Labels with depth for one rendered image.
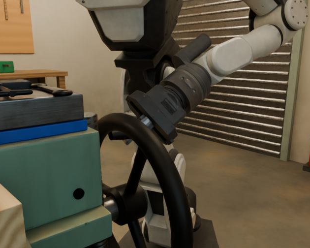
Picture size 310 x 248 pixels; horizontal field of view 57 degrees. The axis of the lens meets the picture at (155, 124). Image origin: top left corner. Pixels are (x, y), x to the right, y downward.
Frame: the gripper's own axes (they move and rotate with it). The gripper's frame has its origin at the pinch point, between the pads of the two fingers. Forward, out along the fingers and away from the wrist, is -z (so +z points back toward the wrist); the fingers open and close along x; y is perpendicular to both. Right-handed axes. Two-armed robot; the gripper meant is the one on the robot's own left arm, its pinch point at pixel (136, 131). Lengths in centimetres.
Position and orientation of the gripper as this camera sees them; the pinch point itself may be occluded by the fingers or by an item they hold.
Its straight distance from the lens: 55.1
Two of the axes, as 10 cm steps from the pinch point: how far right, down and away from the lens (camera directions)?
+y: 2.8, -2.7, -9.2
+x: -6.7, -7.4, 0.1
